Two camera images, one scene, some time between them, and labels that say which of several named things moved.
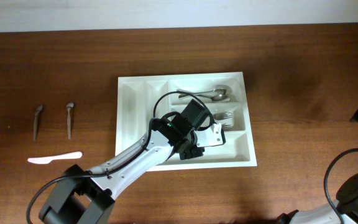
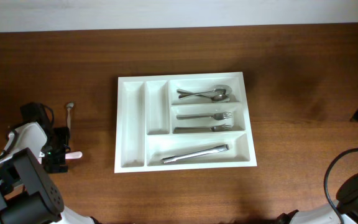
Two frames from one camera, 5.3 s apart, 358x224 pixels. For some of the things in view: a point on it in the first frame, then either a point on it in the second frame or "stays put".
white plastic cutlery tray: x=223 y=94 stays put
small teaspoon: x=69 y=106 stays put
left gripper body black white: x=192 y=148 to x=54 y=142
